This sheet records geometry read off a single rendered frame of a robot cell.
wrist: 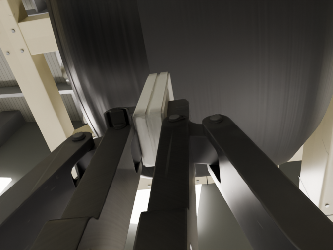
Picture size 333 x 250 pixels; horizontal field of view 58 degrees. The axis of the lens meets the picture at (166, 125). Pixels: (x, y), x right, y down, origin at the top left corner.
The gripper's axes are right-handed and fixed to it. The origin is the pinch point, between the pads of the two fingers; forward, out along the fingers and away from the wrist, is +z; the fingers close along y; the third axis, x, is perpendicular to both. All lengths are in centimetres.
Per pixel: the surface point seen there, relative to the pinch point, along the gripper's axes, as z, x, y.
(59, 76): 452, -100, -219
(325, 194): 37, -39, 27
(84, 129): 83, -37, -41
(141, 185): 65, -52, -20
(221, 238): 203, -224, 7
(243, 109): 12.1, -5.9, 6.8
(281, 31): 11.0, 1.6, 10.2
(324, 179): 37, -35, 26
